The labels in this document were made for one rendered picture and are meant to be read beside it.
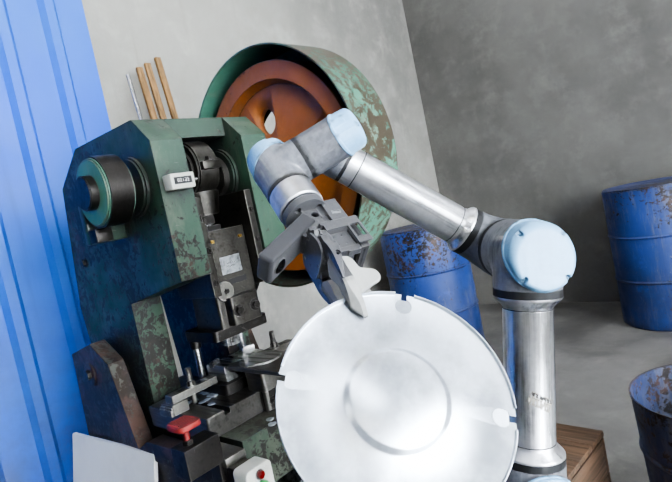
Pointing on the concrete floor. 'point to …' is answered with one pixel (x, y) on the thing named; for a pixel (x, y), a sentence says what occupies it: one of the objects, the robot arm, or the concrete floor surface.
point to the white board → (110, 461)
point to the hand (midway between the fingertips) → (355, 313)
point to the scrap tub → (654, 420)
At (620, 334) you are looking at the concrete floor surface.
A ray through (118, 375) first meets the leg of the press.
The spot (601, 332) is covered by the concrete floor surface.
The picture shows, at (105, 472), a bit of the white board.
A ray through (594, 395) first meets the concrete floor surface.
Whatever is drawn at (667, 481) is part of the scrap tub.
